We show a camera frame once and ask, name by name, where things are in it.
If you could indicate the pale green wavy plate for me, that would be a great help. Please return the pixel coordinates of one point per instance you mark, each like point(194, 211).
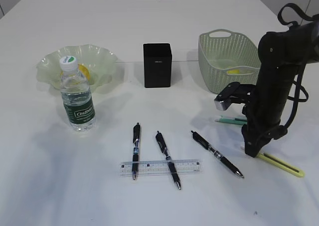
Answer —
point(99, 61)

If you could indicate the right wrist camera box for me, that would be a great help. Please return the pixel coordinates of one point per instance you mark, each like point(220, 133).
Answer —
point(233, 93)

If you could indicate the yellow pear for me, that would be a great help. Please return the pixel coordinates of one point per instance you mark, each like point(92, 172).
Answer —
point(84, 71)

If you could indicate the black pen middle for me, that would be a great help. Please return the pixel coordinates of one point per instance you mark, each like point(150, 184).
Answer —
point(163, 147)

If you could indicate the black pen left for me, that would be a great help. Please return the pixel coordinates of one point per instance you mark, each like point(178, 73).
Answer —
point(136, 142)

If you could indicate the clear plastic ruler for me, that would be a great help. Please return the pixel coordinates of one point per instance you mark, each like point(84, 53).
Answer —
point(160, 167)

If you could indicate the clear water bottle green label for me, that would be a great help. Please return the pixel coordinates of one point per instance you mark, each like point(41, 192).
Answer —
point(76, 95)

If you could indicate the black pen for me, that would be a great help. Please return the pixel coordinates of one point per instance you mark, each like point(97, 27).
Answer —
point(163, 147)
point(136, 142)
point(207, 146)

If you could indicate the black square pen holder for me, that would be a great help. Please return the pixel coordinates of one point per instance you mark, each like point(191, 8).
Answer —
point(157, 65)

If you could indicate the yellow utility knife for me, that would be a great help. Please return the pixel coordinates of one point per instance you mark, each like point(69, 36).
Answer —
point(270, 159)

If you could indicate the green utility knife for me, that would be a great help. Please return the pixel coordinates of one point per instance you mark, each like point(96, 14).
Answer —
point(231, 120)

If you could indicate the pale green woven basket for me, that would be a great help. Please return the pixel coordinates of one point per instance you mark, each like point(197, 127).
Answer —
point(222, 50)

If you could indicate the black blue right robot arm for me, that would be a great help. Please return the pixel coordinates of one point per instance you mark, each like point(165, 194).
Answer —
point(273, 103)

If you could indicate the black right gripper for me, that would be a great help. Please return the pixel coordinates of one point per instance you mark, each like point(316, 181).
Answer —
point(254, 140)

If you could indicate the black pen right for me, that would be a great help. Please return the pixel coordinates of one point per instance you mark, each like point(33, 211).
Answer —
point(207, 146)

